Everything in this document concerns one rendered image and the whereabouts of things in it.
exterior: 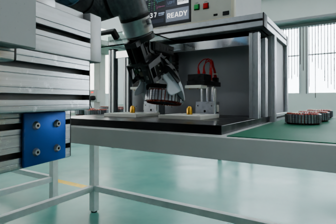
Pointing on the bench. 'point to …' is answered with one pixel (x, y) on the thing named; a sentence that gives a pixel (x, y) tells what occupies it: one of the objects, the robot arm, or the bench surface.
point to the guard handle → (111, 33)
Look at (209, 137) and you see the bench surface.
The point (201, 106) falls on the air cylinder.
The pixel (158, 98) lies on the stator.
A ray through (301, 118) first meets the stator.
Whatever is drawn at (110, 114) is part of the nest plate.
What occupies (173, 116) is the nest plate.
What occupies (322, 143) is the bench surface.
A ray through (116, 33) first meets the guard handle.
